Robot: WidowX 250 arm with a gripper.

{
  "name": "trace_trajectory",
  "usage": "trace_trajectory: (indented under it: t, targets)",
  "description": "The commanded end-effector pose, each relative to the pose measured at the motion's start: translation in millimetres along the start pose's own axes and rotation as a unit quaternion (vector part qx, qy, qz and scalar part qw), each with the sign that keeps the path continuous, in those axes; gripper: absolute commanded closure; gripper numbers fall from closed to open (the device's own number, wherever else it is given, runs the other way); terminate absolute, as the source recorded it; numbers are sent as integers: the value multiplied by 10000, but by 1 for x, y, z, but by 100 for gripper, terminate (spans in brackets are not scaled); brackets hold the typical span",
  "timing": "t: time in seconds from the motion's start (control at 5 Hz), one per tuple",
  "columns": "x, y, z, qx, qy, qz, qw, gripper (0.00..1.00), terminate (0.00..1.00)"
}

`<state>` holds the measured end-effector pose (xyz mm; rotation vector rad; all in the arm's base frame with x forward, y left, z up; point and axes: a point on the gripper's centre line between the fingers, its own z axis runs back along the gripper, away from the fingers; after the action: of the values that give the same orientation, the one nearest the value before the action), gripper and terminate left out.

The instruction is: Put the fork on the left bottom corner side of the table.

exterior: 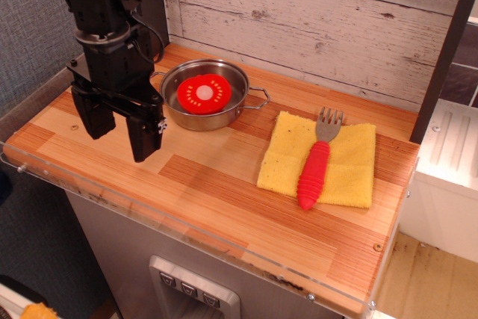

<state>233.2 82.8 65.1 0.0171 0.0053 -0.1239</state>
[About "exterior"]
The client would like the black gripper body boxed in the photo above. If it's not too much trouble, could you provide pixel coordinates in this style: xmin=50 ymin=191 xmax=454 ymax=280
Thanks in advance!
xmin=66 ymin=40 xmax=167 ymax=134

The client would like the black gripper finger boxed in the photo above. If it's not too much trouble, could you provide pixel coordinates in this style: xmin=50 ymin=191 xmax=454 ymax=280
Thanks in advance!
xmin=72 ymin=84 xmax=116 ymax=140
xmin=126 ymin=115 xmax=162 ymax=163

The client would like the red handled grey fork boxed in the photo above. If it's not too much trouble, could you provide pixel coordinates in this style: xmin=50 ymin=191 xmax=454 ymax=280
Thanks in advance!
xmin=297 ymin=108 xmax=344 ymax=211

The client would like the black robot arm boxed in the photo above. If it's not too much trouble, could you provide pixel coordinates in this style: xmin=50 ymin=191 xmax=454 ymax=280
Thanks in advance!
xmin=65 ymin=0 xmax=166 ymax=162

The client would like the small steel pot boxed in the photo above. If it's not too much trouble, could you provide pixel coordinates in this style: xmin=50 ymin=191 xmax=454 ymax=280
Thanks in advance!
xmin=150 ymin=58 xmax=271 ymax=131

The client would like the red toy tomato half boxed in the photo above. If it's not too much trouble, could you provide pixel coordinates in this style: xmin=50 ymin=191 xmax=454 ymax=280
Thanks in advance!
xmin=176 ymin=73 xmax=232 ymax=115

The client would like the grey cabinet front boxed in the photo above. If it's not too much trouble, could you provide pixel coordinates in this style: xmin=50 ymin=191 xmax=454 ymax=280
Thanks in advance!
xmin=67 ymin=193 xmax=339 ymax=318

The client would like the clear acrylic edge guard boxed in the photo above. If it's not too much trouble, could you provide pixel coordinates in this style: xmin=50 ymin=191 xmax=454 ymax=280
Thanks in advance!
xmin=1 ymin=144 xmax=376 ymax=318

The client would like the grey dispenser panel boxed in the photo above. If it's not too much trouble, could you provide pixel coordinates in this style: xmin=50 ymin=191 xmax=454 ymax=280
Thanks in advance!
xmin=149 ymin=255 xmax=242 ymax=319

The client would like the yellow cloth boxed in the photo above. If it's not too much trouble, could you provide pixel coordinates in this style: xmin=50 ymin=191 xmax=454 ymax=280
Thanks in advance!
xmin=256 ymin=111 xmax=376 ymax=210

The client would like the yellow object bottom left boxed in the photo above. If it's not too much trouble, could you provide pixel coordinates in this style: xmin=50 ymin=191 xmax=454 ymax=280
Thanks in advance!
xmin=19 ymin=303 xmax=58 ymax=319

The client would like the white toy sink unit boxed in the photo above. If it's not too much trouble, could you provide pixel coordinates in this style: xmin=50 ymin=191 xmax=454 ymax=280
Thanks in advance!
xmin=399 ymin=99 xmax=477 ymax=261

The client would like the dark left post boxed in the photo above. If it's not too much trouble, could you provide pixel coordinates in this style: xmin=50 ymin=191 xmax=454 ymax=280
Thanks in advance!
xmin=140 ymin=0 xmax=169 ymax=58

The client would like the dark post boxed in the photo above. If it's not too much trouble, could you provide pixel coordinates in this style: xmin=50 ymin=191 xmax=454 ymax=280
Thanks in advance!
xmin=409 ymin=0 xmax=475 ymax=144
xmin=140 ymin=0 xmax=169 ymax=58

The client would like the dark right post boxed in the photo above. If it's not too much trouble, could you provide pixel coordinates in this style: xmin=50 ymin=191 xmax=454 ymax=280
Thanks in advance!
xmin=409 ymin=0 xmax=475 ymax=144

